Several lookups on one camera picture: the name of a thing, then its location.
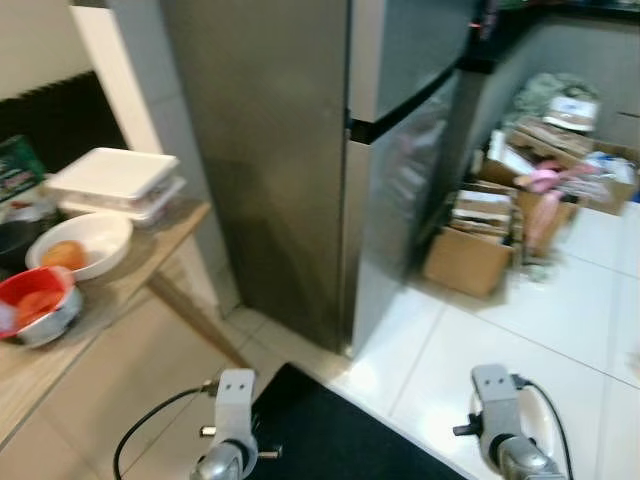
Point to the white round plate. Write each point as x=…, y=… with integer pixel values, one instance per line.
x=540, y=420

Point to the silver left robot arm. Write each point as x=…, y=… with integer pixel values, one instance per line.
x=225, y=465

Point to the grey steel fridge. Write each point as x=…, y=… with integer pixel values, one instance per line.
x=280, y=150

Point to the black floor mat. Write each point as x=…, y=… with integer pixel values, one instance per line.
x=340, y=440

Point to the wooden table leg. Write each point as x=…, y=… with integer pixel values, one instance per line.
x=200, y=322

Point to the cardboard box of papers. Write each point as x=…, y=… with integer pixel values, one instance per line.
x=465, y=265

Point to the pink plastic item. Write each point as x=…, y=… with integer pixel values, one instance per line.
x=548, y=215

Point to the red paper-lined bowl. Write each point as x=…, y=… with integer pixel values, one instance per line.
x=60, y=325

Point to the red tomato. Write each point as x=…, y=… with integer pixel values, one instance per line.
x=40, y=305

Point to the white bowl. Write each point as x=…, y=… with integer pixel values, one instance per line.
x=105, y=235

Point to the cluttered open cardboard box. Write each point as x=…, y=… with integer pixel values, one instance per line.
x=610, y=190

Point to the orange fruit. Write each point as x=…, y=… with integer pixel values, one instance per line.
x=64, y=256

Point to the white lidded food container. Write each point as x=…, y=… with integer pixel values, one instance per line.
x=110, y=170

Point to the black bowl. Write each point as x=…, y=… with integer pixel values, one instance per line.
x=15, y=240

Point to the grey patterned bag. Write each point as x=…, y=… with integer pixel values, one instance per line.
x=550, y=95

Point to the green stock packet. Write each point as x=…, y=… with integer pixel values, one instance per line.
x=20, y=170

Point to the grey kitchen counter cabinet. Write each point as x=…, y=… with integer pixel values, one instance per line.
x=580, y=60

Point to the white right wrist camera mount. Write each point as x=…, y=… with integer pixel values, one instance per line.
x=495, y=400

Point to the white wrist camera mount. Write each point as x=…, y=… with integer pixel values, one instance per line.
x=235, y=400
x=495, y=400

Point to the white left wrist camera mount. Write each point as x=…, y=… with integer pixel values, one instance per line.
x=235, y=400

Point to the black foam wall mats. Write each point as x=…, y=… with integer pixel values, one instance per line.
x=70, y=120

